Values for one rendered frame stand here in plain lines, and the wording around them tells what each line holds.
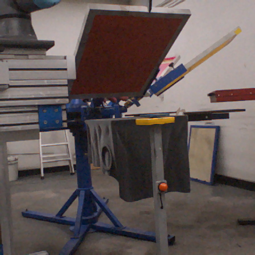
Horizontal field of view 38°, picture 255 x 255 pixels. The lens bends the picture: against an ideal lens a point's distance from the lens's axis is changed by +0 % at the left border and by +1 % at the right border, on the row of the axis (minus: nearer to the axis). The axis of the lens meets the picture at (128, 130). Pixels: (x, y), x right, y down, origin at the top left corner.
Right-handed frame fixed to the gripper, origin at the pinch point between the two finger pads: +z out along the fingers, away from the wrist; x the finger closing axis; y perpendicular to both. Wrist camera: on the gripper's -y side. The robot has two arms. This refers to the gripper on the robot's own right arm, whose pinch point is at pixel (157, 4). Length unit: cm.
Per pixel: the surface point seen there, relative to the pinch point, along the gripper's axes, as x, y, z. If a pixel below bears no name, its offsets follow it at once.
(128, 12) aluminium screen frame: -14.9, 8.1, -4.6
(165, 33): -28.6, -19.8, -1.4
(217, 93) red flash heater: -80, -87, 19
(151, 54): -47, -18, 3
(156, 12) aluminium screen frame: -14.0, -7.3, -4.8
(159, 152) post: -5, 12, 71
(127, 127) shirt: -28, 14, 52
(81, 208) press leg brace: -161, 10, 83
